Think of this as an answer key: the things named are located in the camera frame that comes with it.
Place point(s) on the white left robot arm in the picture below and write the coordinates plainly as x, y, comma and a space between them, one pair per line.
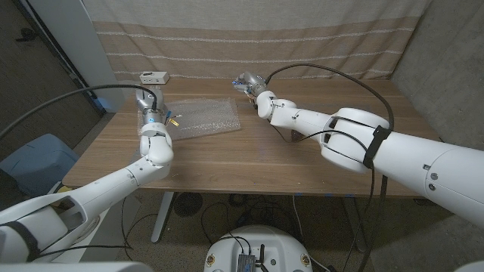
113, 185

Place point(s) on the beige striped curtain backdrop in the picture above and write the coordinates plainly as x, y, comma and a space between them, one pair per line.
246, 45

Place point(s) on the clear bubble wrap sheet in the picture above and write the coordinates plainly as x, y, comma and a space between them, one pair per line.
204, 117

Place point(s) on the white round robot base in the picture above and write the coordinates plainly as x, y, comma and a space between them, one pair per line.
280, 245

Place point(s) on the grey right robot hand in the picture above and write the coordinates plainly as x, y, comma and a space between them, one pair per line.
251, 83

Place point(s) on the blue-grey plastic bin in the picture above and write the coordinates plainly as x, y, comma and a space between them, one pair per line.
38, 166

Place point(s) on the round black floor fan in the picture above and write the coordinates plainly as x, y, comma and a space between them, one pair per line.
188, 204

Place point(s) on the dark wooden door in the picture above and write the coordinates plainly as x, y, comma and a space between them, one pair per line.
30, 68

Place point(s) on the yellow black foot pedal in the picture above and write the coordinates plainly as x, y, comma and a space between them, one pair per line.
65, 189

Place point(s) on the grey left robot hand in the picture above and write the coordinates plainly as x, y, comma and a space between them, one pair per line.
153, 102

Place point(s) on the small grey electronics box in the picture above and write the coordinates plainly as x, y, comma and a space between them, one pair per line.
246, 263

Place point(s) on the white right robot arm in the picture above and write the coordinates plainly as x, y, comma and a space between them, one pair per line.
416, 158

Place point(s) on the white power strip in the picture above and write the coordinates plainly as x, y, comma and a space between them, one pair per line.
154, 78

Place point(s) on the white table leg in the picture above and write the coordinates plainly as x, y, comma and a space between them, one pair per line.
162, 219
355, 226

